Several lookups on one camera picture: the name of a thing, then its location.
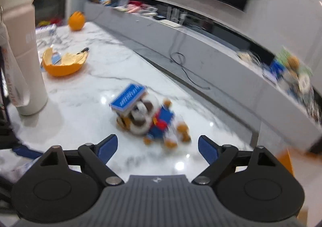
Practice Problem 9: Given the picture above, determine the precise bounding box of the black cable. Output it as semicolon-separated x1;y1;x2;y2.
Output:
170;22;211;90

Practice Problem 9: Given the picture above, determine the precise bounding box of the orange pomelo peel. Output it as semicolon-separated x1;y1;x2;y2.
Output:
41;46;90;77

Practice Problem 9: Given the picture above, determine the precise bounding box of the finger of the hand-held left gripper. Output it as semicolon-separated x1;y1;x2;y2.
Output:
12;145;44;160

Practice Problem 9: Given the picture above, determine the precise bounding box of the orange storage box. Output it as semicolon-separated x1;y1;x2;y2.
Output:
275;150;295;178

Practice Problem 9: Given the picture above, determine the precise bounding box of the cluster of white bottles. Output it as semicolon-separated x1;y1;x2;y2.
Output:
167;6;187;26

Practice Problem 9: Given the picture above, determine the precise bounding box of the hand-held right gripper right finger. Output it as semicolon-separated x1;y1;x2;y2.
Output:
192;135;277;186

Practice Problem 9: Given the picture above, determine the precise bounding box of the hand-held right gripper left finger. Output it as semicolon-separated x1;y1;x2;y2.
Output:
38;134;125;186

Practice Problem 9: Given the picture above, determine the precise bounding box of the whole orange pomelo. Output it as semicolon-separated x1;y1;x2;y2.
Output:
68;11;86;32

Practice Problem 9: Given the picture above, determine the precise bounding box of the blue card box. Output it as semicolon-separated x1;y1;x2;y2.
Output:
109;83;148;113

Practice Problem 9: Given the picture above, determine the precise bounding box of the blue white carton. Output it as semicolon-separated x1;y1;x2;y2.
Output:
270;60;286;80

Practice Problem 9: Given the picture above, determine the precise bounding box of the grey tv cabinet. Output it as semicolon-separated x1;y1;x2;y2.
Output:
84;1;322;152

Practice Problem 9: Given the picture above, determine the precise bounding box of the white blue tissue pack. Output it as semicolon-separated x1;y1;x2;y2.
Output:
35;23;57;37

